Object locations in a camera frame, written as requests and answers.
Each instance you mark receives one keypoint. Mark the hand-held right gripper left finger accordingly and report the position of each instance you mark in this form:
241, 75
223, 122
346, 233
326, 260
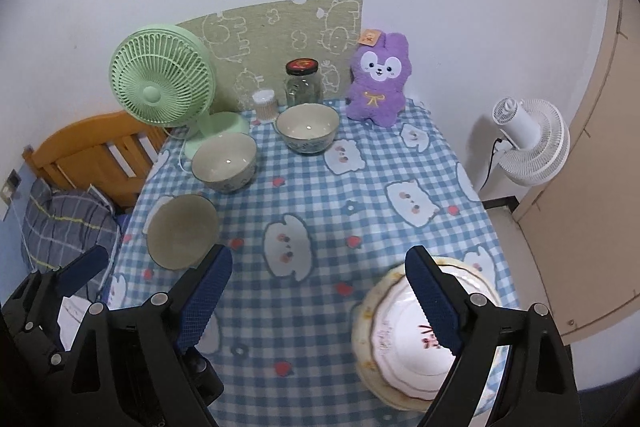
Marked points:
205, 302

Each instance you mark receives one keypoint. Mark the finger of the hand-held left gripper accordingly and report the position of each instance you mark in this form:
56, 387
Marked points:
82, 269

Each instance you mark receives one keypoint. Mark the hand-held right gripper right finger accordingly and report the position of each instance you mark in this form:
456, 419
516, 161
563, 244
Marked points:
432, 302

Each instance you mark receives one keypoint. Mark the white plate red flower motif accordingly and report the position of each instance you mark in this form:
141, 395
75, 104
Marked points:
400, 332

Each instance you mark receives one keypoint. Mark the scalloped yellow floral plate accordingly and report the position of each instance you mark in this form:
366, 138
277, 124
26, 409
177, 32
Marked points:
362, 322

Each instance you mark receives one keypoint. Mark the blue patterned ceramic bowl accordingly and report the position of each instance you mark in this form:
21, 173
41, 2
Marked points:
180, 232
307, 127
225, 159

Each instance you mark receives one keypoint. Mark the grey plaid pillow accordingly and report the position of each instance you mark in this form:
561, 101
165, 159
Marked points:
60, 222

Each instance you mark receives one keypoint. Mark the white crumpled cloth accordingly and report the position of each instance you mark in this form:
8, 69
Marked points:
75, 322

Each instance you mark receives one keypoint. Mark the wooden bed headboard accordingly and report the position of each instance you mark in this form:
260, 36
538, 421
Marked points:
85, 142

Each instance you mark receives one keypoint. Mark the blue checked printed tablecloth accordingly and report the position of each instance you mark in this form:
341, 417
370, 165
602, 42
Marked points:
320, 187

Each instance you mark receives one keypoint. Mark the beige door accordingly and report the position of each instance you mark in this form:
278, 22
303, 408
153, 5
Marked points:
590, 232

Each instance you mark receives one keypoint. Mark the green desk fan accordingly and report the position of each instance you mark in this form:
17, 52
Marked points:
155, 94

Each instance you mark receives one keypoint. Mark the white standing fan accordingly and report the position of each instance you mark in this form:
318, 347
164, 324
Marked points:
535, 142

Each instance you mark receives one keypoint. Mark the cotton swab container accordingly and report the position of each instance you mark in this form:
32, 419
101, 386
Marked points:
265, 107

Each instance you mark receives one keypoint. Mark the purple plush toy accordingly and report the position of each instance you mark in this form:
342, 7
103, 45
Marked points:
377, 97

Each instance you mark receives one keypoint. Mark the glass jar with dark lid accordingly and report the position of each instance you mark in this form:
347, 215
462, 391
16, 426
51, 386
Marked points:
302, 89

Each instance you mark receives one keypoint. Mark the green cartoon printed wall mat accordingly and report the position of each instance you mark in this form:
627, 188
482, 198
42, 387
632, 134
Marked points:
280, 32

